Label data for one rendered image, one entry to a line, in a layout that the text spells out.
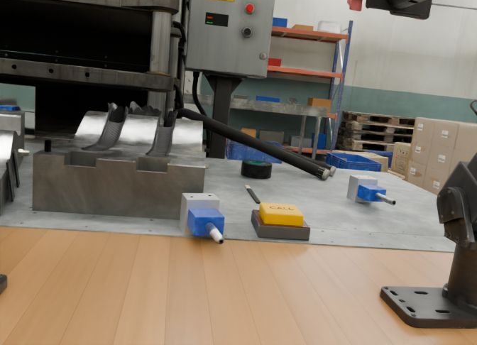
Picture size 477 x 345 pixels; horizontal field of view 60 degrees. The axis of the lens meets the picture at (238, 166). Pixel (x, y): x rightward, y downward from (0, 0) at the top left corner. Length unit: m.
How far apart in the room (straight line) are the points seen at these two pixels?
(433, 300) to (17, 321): 0.42
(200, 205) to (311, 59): 7.01
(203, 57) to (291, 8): 6.12
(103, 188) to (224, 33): 0.97
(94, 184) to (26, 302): 0.27
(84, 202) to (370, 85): 7.33
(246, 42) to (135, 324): 1.25
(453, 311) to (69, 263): 0.43
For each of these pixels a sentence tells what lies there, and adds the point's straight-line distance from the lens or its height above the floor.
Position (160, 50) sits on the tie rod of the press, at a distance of 1.39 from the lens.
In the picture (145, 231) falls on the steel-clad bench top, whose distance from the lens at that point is 0.62.
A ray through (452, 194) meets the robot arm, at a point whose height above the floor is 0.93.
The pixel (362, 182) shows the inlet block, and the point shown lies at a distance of 0.94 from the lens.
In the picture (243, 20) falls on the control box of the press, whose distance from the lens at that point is 1.54.
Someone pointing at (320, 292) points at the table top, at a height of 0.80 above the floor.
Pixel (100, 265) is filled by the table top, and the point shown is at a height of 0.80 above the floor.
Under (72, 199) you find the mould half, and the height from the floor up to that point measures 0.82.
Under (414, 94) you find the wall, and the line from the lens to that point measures 8.15.
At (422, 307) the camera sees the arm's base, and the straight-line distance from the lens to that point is 0.50.
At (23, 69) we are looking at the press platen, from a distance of 1.55.
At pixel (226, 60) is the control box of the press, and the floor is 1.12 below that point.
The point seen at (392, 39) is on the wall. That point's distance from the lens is 8.01.
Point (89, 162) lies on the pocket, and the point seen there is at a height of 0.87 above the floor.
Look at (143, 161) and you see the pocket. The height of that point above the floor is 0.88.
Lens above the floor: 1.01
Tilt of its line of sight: 10 degrees down
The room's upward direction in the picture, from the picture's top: 6 degrees clockwise
